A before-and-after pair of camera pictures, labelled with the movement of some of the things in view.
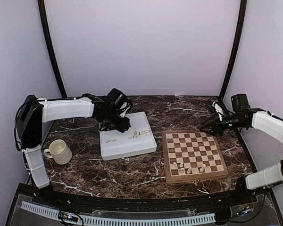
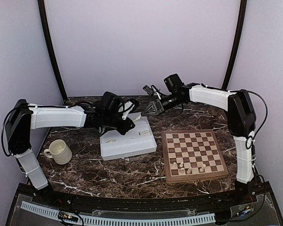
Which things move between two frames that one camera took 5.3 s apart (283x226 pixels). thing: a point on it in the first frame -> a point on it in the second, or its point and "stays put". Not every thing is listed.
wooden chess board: x=191 y=155 stays put
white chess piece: x=202 y=169 stays put
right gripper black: x=216 y=126 -> x=151 y=104
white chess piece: x=189 y=170 stays put
